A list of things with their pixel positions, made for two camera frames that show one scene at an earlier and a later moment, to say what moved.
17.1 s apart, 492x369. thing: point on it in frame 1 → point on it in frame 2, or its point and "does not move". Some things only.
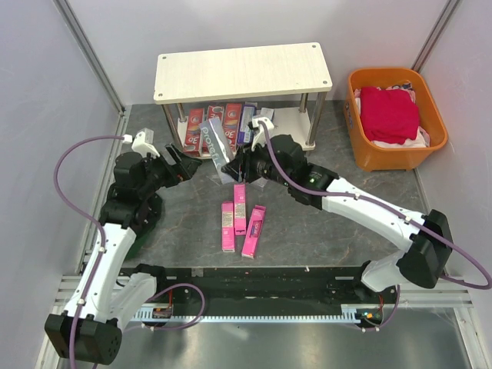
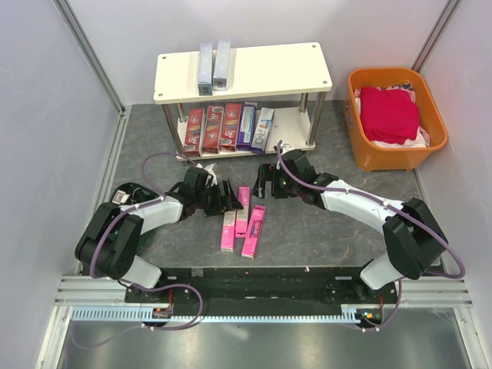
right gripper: (243, 164) → (267, 172)
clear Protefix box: (218, 146) → (221, 73)
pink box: (227, 227) does not move
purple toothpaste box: (247, 112) does not move
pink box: (252, 235) does not move
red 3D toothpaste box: (231, 124) does not move
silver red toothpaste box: (196, 117) does not move
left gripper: (187, 166) → (229, 203)
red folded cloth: (389, 115) does not move
